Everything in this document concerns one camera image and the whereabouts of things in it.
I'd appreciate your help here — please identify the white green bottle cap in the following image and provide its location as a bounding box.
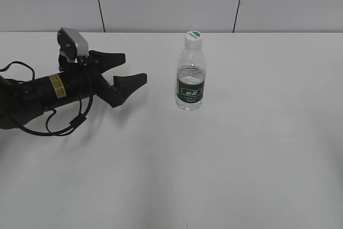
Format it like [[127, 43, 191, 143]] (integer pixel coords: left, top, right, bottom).
[[184, 31, 203, 47]]

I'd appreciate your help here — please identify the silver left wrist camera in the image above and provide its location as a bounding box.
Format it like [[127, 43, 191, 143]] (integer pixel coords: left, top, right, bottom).
[[57, 27, 88, 63]]

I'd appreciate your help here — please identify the clear green-label water bottle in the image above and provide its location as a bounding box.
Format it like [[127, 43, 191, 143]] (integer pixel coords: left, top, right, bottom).
[[175, 45, 207, 111]]

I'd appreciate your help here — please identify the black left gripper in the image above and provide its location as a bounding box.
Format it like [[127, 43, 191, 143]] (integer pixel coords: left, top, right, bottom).
[[40, 50, 147, 108]]

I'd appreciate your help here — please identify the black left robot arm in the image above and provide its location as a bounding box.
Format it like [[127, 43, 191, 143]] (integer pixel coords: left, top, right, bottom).
[[1, 50, 147, 130]]

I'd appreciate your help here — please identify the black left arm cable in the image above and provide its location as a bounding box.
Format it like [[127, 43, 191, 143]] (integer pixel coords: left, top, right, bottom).
[[0, 61, 94, 136]]

